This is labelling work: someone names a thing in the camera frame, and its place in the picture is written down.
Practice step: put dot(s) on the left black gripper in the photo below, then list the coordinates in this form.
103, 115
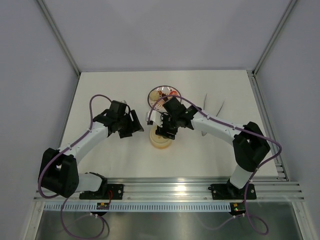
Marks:
134, 126

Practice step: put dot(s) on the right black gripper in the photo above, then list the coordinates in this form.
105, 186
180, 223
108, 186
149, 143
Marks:
163, 131

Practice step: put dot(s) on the metal food tongs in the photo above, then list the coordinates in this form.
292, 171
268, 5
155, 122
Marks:
214, 107

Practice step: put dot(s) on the round beige lunch box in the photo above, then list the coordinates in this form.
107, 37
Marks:
158, 141

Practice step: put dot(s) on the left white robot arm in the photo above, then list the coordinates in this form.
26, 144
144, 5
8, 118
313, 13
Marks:
59, 167

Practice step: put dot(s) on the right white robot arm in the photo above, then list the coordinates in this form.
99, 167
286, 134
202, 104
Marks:
250, 146

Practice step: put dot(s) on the red shrimp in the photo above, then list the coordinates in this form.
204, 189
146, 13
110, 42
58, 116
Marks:
173, 93

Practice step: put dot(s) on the patterned round plate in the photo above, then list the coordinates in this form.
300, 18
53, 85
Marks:
163, 90

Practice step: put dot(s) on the white steamed bun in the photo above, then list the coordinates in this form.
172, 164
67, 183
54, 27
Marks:
154, 96

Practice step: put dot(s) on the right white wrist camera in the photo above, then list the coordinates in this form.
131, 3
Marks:
154, 117

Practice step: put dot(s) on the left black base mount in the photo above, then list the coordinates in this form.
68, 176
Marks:
113, 191

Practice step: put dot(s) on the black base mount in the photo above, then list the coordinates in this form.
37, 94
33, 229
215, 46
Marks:
226, 191
113, 191

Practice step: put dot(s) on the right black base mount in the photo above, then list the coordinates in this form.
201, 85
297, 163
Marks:
226, 191

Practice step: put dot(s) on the white slotted cable duct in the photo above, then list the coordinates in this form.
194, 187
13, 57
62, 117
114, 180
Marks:
140, 207

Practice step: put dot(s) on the aluminium front rail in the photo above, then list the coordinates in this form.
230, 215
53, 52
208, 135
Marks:
196, 189

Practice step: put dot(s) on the right aluminium side rail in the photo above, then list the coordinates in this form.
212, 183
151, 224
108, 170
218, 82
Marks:
261, 104

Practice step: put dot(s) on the left aluminium frame post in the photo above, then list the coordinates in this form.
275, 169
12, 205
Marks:
44, 9

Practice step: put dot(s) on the aluminium frame post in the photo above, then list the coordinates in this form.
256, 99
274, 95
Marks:
44, 9
275, 35

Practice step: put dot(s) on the right aluminium frame post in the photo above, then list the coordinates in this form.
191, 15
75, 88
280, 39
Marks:
275, 35

